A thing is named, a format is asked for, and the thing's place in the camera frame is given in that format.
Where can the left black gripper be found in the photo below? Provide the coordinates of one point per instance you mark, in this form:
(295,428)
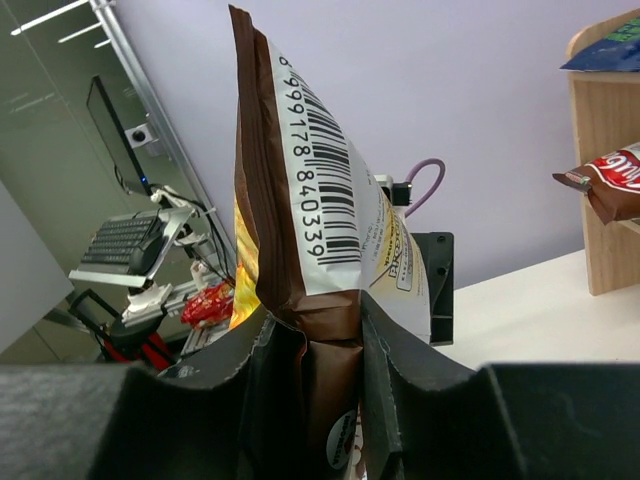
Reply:
(437,250)

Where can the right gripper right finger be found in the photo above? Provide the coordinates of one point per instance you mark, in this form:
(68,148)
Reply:
(425,416)

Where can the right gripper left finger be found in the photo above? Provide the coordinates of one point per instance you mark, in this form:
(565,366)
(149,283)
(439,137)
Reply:
(116,421)

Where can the Chuba cassava chips bag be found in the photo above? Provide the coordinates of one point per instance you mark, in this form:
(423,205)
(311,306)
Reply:
(314,232)
(610,183)

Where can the Burts sea salt vinegar bag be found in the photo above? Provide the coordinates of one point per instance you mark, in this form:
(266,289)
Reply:
(616,52)

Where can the wooden two-tier shelf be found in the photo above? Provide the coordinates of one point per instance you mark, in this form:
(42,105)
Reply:
(605,116)

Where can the red snack packet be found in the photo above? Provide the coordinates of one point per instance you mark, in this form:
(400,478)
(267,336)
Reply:
(210,306)

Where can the black computer keyboard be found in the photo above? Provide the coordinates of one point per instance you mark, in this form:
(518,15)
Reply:
(129,246)

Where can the black computer monitor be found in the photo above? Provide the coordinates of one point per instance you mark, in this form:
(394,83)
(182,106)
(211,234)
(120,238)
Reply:
(128,170)

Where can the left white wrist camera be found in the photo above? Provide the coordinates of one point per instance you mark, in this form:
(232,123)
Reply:
(398,193)

